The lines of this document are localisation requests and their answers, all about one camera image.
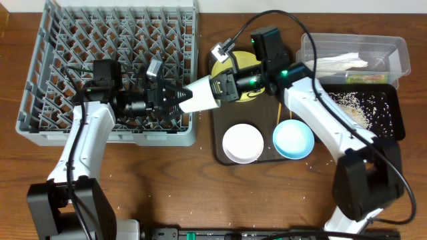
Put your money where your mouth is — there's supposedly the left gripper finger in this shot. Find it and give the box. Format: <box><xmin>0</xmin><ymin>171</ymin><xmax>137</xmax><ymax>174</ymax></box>
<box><xmin>165</xmin><ymin>82</ymin><xmax>193</xmax><ymax>100</ymax></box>
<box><xmin>163</xmin><ymin>99</ymin><xmax>183</xmax><ymax>121</ymax></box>

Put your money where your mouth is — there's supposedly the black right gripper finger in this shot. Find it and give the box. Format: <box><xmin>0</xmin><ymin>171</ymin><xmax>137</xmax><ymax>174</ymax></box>
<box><xmin>209</xmin><ymin>80</ymin><xmax>239</xmax><ymax>101</ymax></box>
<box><xmin>209</xmin><ymin>73</ymin><xmax>234</xmax><ymax>83</ymax></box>

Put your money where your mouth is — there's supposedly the white cup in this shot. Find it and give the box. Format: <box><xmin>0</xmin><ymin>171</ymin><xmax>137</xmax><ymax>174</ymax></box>
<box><xmin>179</xmin><ymin>75</ymin><xmax>221</xmax><ymax>113</ymax></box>

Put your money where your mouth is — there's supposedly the light blue bowl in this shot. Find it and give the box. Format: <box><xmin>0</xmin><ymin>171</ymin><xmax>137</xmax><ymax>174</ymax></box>
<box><xmin>272</xmin><ymin>119</ymin><xmax>315</xmax><ymax>160</ymax></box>

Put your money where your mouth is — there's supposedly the white paper napkin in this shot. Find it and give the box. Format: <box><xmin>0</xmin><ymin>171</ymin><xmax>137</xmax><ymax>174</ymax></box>
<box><xmin>304</xmin><ymin>53</ymin><xmax>368</xmax><ymax>71</ymax></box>

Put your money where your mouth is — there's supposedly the green foil wrapper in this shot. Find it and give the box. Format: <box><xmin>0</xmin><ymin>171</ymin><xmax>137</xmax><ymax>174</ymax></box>
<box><xmin>345</xmin><ymin>75</ymin><xmax>388</xmax><ymax>84</ymax></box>

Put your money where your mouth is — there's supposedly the rice and shell waste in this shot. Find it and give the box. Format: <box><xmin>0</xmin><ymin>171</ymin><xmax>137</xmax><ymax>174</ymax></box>
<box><xmin>328</xmin><ymin>92</ymin><xmax>394</xmax><ymax>138</ymax></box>

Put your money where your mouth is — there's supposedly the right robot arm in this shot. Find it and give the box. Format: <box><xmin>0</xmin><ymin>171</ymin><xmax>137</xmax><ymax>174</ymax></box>
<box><xmin>210</xmin><ymin>26</ymin><xmax>407</xmax><ymax>238</ymax></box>

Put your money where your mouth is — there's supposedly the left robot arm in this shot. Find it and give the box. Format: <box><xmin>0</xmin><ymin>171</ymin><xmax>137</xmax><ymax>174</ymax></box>
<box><xmin>27</xmin><ymin>59</ymin><xmax>148</xmax><ymax>239</ymax></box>

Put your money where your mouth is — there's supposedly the yellow plate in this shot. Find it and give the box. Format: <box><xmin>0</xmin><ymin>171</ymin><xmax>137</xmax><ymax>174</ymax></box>
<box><xmin>211</xmin><ymin>51</ymin><xmax>265</xmax><ymax>103</ymax></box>

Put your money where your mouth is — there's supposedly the dark brown serving tray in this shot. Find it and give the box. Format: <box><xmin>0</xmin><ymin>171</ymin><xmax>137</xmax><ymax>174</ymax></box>
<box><xmin>205</xmin><ymin>44</ymin><xmax>312</xmax><ymax>166</ymax></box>

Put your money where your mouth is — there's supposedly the wooden chopstick left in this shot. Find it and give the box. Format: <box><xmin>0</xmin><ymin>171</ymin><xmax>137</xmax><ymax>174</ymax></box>
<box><xmin>276</xmin><ymin>103</ymin><xmax>282</xmax><ymax>125</ymax></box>

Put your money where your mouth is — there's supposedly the clear plastic bin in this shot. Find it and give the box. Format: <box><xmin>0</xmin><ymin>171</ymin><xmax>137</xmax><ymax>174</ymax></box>
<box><xmin>296</xmin><ymin>33</ymin><xmax>411</xmax><ymax>88</ymax></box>

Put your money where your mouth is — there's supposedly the grey dish rack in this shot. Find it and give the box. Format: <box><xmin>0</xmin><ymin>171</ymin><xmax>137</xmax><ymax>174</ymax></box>
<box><xmin>15</xmin><ymin>1</ymin><xmax>199</xmax><ymax>146</ymax></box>

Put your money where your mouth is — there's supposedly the black plastic bin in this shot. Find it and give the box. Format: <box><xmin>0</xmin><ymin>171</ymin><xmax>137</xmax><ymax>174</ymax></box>
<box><xmin>323</xmin><ymin>84</ymin><xmax>406</xmax><ymax>141</ymax></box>

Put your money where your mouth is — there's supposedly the black rail at table edge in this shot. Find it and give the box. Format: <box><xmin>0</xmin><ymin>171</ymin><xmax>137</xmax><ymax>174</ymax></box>
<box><xmin>143</xmin><ymin>226</ymin><xmax>401</xmax><ymax>240</ymax></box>

